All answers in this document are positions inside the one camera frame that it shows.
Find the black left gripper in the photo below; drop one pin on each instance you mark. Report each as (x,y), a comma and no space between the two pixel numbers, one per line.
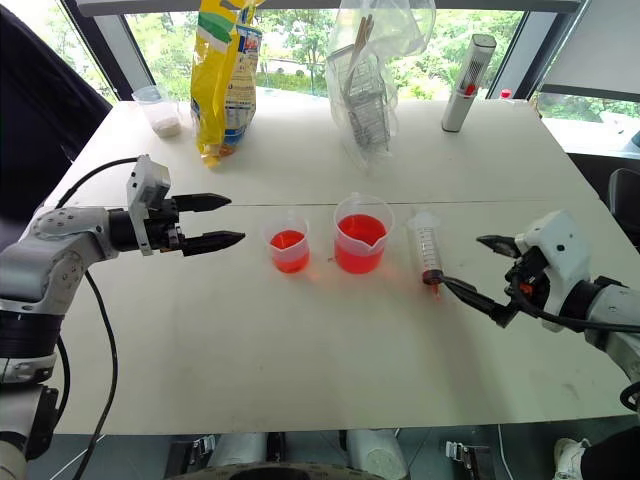
(164,232)

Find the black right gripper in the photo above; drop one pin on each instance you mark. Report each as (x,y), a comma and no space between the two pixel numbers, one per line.
(531,280)

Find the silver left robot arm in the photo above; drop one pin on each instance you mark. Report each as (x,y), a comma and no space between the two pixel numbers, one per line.
(45,260)

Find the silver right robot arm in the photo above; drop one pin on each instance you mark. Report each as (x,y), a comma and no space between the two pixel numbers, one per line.
(612,320)

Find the clear plastic syringe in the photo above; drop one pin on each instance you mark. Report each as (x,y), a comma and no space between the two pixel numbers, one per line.
(427,245)

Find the small cup with red liquid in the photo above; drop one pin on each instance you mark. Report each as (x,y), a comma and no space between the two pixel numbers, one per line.
(289,250)

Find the clear cup with white powder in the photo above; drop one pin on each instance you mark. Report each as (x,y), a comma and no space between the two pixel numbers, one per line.
(162,117)

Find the large beaker red liquid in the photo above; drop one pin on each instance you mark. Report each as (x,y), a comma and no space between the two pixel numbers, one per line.
(361,245)

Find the yellow snack bag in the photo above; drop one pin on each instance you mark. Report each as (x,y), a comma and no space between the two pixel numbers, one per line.
(220,90)

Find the black chair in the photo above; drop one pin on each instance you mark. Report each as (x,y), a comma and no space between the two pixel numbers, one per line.
(625,192)

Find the small red cap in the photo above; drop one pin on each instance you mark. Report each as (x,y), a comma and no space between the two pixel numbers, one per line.
(505,93)

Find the white shoe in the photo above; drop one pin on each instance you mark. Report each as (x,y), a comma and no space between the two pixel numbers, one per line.
(569,457)

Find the dark cloth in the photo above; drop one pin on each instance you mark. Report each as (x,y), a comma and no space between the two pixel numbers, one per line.
(35,110)

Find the white cylinder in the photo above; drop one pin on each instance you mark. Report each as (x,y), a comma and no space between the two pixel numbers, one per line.
(240,450)
(377,452)

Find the wooden sticks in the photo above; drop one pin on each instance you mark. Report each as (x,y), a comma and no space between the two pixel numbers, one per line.
(361,40)

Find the white board panel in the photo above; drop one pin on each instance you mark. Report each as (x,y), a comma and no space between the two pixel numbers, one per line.
(595,45)

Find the clear plastic bag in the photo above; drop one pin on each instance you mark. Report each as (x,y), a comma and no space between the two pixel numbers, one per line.
(400,30)

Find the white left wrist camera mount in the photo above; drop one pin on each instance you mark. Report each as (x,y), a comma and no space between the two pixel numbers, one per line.
(150,182)

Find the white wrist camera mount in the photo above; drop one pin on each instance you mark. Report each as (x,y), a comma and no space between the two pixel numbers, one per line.
(560,250)
(150,182)

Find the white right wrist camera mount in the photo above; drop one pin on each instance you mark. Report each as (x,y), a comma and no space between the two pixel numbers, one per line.
(560,250)

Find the black metal bracket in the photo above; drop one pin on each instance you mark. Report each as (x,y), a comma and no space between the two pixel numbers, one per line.
(467,457)
(192,450)

